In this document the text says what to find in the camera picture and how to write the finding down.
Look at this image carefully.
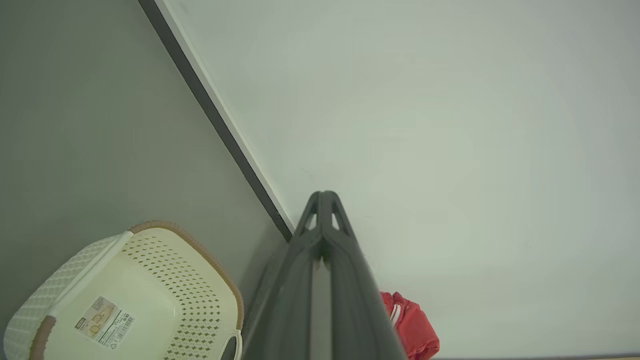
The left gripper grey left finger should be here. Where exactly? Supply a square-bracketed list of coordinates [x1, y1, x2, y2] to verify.
[242, 190, 325, 360]

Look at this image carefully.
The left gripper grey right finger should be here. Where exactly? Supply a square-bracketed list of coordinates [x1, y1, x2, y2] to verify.
[323, 190, 407, 360]

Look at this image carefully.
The red Bulls sports garment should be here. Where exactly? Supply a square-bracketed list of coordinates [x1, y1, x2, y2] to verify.
[379, 291, 441, 360]

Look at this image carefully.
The cream perforated laundry basket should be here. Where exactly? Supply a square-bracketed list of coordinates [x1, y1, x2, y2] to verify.
[2, 220, 246, 360]

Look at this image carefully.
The paper label sticker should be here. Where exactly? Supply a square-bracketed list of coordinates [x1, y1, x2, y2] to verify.
[74, 295, 136, 350]

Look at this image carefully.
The dark grey wall baseboard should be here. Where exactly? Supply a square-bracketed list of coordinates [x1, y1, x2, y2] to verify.
[137, 0, 296, 244]

